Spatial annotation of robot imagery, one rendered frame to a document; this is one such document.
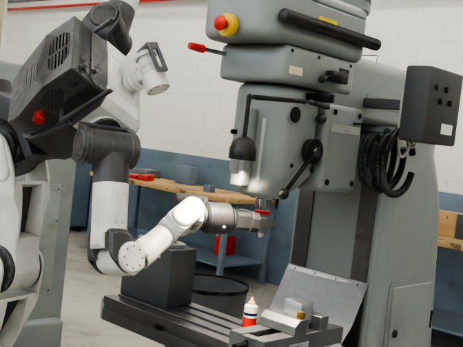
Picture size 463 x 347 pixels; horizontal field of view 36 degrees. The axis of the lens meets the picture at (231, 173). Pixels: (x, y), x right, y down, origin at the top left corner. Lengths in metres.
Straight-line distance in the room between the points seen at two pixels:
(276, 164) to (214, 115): 6.14
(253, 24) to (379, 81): 0.59
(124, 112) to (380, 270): 0.96
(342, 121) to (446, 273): 4.40
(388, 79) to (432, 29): 4.32
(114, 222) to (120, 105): 0.32
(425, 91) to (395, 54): 4.76
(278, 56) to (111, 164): 0.52
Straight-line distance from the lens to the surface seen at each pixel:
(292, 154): 1.99
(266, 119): 1.97
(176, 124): 8.51
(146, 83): 1.93
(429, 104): 2.04
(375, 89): 2.30
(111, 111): 1.89
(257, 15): 1.87
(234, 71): 2.02
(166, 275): 2.32
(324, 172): 2.09
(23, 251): 2.17
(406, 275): 2.45
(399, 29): 6.82
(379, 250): 2.31
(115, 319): 2.40
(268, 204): 2.06
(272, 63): 1.93
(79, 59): 1.87
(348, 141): 2.17
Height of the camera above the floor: 1.47
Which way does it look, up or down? 3 degrees down
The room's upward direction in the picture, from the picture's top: 7 degrees clockwise
